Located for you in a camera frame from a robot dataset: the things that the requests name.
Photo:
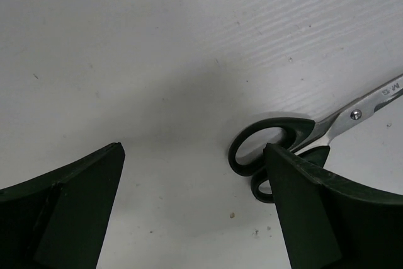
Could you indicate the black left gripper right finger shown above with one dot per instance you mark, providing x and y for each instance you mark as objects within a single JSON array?
[{"x": 329, "y": 221}]

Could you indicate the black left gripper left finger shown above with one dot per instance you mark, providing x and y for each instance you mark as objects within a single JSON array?
[{"x": 59, "y": 219}]

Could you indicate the black handled scissors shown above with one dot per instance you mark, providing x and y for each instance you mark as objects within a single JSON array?
[{"x": 307, "y": 138}]

